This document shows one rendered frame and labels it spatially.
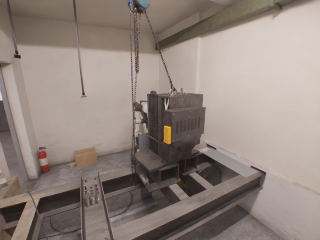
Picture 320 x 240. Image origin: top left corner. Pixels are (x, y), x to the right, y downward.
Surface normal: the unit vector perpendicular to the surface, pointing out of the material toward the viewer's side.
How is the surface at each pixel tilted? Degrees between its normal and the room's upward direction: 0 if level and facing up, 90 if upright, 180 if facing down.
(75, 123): 90
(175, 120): 90
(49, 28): 90
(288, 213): 90
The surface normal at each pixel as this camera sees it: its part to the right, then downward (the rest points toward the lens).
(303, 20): -0.89, 0.11
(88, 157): 0.51, 0.22
